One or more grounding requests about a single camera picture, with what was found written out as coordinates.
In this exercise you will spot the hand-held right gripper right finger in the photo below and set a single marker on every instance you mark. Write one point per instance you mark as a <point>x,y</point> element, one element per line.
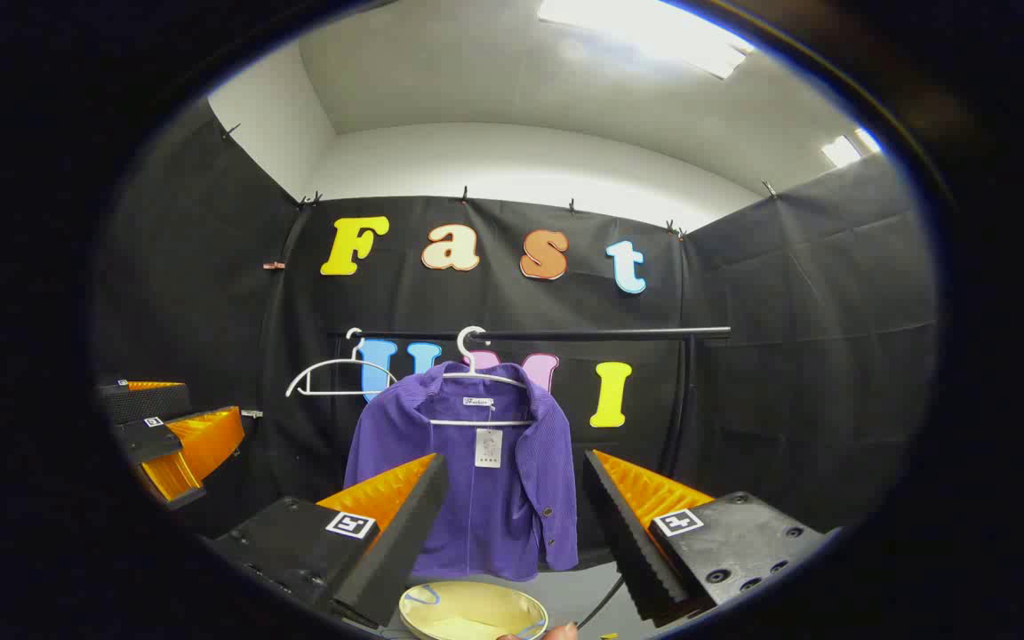
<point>632,542</point>

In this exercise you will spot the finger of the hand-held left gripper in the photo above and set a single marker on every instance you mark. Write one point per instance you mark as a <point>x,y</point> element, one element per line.
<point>148,404</point>
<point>140,440</point>

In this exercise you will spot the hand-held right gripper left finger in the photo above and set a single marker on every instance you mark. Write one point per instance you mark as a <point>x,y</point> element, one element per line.
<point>396,551</point>

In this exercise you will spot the white plastic clothes hanger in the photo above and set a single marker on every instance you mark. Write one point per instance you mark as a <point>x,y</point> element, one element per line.
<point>343,392</point>
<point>481,422</point>

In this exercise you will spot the row of small black clips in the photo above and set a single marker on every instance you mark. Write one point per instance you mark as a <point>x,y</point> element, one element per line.
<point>465,193</point>

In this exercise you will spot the small ceiling light panel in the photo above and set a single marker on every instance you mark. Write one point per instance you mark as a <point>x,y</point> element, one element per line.
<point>845,149</point>

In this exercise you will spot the large ceiling light panel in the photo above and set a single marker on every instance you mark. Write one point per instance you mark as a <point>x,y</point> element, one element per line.
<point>654,31</point>

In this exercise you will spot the black clothes rail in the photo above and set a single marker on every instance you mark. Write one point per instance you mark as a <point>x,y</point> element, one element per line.
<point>565,334</point>

